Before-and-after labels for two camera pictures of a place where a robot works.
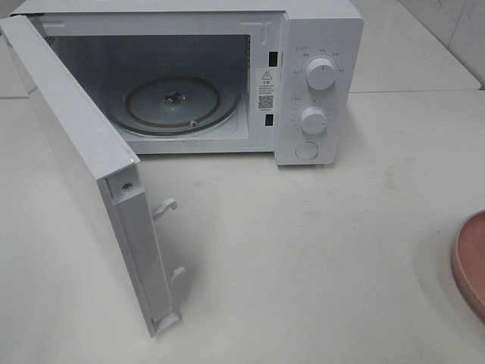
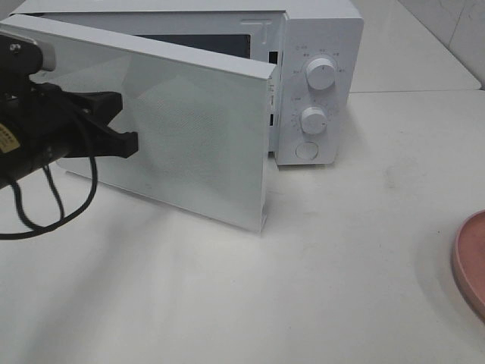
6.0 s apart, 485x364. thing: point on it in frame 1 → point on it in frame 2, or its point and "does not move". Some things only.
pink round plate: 467,258 does not move
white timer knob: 314,120 does not move
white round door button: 307,150 does not move
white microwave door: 109,174 → 202,121
